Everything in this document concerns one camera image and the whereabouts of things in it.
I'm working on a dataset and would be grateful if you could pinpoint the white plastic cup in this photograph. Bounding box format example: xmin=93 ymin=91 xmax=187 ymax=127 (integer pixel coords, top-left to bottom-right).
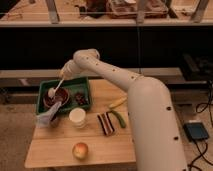
xmin=69 ymin=108 xmax=86 ymax=128

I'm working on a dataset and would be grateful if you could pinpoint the red yellow apple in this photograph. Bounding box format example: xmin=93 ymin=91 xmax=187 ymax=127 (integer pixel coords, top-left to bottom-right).
xmin=72 ymin=142 xmax=89 ymax=160

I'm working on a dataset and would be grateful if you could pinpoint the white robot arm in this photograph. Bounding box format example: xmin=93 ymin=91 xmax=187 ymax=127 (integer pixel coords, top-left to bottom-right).
xmin=60 ymin=49 xmax=188 ymax=171

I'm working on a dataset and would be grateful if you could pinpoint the dark red grape bunch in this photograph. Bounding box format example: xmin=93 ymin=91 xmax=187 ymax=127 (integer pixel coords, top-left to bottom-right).
xmin=75 ymin=92 xmax=88 ymax=105

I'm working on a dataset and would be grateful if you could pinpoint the green cucumber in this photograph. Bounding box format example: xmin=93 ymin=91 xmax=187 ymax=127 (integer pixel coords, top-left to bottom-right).
xmin=111 ymin=110 xmax=126 ymax=128

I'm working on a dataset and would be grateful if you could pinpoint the black foot pedal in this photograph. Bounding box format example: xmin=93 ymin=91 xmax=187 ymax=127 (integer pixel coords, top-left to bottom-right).
xmin=183 ymin=122 xmax=209 ymax=141

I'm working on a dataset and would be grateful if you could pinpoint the yellow banana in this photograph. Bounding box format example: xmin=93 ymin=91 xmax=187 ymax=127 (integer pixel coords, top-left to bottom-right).
xmin=109 ymin=97 xmax=127 ymax=109

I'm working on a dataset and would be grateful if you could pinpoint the green plastic tray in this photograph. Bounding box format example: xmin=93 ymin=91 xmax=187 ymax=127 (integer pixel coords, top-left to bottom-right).
xmin=36 ymin=77 xmax=92 ymax=115

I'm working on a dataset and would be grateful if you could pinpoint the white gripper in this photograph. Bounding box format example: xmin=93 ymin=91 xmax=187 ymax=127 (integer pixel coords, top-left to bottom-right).
xmin=59 ymin=60 xmax=81 ymax=80

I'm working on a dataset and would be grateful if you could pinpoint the purple bowl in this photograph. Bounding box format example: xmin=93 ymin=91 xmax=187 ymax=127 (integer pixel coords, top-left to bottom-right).
xmin=43 ymin=88 xmax=70 ymax=108

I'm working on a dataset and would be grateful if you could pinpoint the white dish brush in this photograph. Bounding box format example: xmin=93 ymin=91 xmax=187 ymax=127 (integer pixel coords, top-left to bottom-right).
xmin=48 ymin=79 xmax=64 ymax=99

